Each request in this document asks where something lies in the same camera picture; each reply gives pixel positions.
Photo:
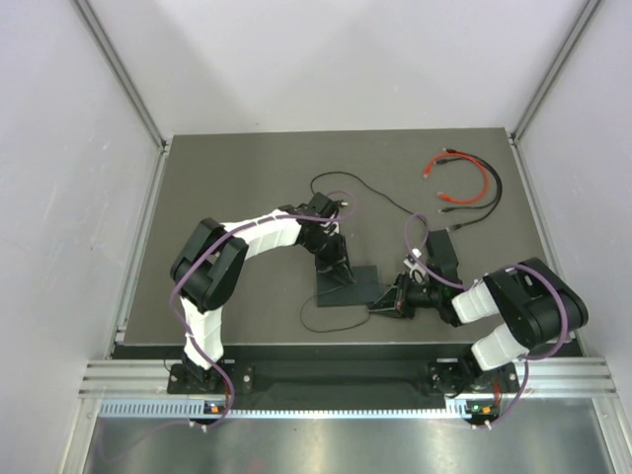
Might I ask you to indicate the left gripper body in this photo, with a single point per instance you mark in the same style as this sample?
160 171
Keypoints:
328 250

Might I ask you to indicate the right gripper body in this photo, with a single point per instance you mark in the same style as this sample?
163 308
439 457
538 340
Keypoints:
420 294

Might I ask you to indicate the black network switch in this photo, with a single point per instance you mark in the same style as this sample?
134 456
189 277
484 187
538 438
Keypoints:
365 290

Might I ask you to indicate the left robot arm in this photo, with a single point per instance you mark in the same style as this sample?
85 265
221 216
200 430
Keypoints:
207 270

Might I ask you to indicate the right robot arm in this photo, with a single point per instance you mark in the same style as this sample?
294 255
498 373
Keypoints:
535 305

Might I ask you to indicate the black power adapter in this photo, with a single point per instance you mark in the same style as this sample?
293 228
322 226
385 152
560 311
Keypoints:
442 249

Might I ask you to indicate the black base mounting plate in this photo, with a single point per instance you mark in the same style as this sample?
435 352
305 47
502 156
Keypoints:
352 376

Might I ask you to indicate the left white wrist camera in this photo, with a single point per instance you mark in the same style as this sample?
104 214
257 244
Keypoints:
330 228

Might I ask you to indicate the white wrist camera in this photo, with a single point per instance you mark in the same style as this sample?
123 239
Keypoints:
416 272
330 228

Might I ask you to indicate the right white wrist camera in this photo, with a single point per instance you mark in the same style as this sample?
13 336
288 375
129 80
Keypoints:
416 272

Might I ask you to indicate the aluminium front rail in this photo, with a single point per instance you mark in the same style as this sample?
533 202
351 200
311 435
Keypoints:
145 389

